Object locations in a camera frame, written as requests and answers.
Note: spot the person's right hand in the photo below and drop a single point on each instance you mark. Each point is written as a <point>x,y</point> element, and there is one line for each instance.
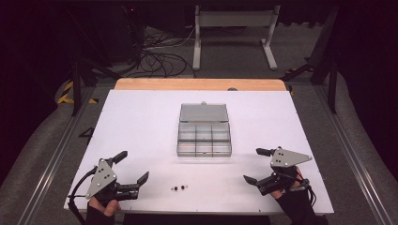
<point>276,195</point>

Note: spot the small black triangular bracket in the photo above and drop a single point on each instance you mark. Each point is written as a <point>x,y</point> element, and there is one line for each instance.
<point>87,132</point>

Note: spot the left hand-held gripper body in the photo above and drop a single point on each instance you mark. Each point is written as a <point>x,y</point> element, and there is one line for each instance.
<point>100,176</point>

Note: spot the clear plastic compartment box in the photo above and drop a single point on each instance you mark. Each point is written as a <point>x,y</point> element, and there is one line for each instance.
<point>204,131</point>

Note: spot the person's left hand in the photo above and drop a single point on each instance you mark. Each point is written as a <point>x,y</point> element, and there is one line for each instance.
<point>109,207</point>

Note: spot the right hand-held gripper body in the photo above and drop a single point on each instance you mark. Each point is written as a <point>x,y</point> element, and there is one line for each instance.
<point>286,157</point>

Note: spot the aluminium floor rail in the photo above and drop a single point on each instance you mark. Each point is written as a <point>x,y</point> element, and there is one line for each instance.
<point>350,156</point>
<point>56,156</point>

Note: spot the black metal stand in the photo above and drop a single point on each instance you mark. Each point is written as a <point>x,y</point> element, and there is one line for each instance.
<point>325,62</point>

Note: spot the black tripod stand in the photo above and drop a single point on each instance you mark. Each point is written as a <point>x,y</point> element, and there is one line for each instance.
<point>76,78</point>

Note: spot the white metal stand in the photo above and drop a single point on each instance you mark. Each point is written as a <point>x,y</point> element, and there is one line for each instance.
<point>234,18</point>

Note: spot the white table board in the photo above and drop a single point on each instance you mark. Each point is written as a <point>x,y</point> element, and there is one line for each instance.
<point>140,125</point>

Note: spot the yellow black hazard tape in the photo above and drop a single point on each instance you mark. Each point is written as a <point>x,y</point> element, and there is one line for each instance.
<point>66,93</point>

